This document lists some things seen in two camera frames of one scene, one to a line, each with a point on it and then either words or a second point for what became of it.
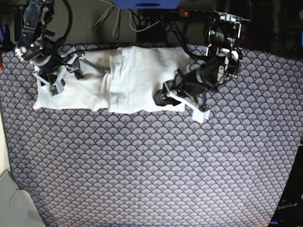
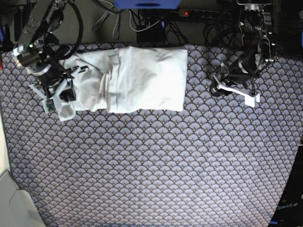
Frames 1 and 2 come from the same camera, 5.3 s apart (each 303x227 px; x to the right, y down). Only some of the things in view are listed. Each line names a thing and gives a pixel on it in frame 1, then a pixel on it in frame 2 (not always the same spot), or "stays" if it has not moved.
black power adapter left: x=18 y=26 stays
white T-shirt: x=129 y=80 stays
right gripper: x=186 y=84 → x=233 y=75
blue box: x=147 y=4 stays
